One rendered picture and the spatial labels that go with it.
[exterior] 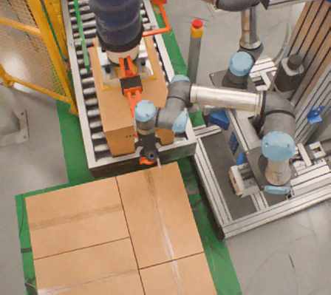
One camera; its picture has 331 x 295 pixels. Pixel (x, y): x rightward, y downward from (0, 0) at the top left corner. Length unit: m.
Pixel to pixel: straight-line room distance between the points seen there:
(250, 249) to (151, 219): 0.90
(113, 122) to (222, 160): 1.02
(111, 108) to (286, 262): 1.71
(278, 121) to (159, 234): 1.21
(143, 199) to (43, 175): 1.05
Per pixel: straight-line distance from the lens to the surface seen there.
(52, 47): 2.55
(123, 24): 1.70
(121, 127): 2.09
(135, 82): 1.82
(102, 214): 2.36
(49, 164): 3.14
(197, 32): 2.41
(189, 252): 2.30
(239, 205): 2.74
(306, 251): 3.03
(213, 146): 2.86
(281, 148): 1.33
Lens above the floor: 2.82
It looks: 64 degrees down
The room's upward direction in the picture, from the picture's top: 2 degrees clockwise
